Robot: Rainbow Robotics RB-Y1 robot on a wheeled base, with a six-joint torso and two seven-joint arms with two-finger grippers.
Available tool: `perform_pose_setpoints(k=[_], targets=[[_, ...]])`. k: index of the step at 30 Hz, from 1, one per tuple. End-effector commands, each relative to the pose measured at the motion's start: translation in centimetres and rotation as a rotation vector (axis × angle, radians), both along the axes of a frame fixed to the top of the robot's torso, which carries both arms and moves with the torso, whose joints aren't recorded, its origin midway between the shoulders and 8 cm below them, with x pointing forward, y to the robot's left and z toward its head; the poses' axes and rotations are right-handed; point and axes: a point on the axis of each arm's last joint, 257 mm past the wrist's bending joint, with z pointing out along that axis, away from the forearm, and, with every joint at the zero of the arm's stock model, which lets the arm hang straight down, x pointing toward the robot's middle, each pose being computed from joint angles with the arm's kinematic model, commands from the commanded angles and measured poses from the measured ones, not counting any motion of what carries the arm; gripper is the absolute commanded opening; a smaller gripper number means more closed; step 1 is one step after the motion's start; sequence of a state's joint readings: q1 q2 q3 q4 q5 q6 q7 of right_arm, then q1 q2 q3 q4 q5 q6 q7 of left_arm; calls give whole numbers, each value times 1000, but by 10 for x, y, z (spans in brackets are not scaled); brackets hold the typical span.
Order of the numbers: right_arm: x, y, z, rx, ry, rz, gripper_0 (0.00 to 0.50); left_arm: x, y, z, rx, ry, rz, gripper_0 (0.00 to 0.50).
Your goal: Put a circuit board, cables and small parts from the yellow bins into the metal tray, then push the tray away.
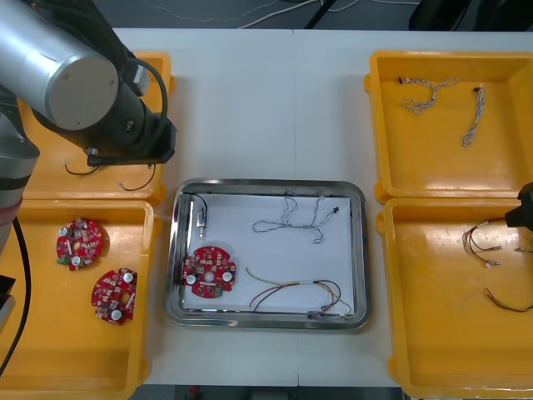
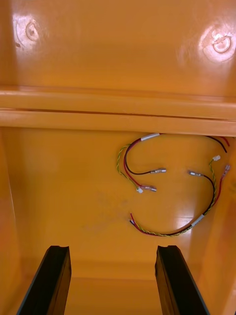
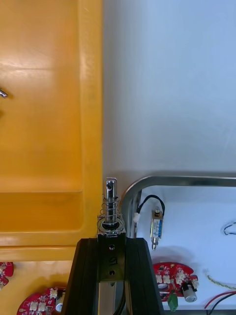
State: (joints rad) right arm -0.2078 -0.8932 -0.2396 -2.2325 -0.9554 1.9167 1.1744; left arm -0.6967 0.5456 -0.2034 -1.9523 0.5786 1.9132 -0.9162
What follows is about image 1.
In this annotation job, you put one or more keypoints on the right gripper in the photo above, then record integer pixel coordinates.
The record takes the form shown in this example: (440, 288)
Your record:
(529, 208)

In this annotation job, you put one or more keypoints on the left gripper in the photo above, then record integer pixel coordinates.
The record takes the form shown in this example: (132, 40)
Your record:
(158, 141)

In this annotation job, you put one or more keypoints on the solenoid with blue label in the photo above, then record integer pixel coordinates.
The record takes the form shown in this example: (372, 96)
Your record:
(202, 218)

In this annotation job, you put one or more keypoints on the round red circuit board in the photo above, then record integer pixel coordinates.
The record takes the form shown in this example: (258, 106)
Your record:
(110, 291)
(79, 246)
(208, 260)

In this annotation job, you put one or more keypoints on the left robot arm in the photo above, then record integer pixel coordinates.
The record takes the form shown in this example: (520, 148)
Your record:
(62, 50)

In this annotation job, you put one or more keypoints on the pile of small metal solenoids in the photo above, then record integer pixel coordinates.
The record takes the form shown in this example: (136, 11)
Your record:
(135, 190)

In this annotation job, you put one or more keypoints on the yellow-orange plastic bin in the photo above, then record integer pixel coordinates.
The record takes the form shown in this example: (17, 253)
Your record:
(437, 146)
(458, 354)
(50, 183)
(62, 354)

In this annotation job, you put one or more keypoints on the white sheet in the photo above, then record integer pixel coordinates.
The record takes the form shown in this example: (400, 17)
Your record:
(270, 258)

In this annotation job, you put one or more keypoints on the black stand leg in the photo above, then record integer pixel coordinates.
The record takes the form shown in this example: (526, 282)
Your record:
(321, 14)

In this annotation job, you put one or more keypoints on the steel tray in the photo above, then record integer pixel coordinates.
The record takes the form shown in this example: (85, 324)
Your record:
(266, 321)

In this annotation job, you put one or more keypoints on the black floor equipment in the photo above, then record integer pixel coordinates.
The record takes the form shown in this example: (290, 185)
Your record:
(458, 12)

